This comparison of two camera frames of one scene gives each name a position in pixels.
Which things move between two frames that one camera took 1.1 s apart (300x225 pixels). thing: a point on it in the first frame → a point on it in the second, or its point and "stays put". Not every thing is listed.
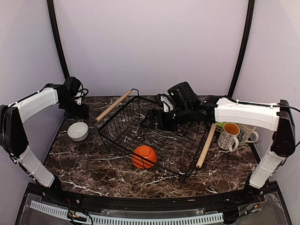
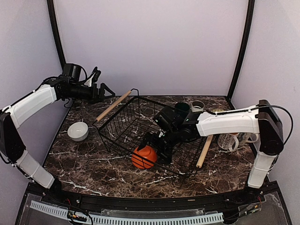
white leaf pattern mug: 228,138 stays put
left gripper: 84,113 → 95,98
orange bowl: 144,157 stays put
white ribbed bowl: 78,131 stays put
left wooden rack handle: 113,105 stays put
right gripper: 152,114 → 166,155
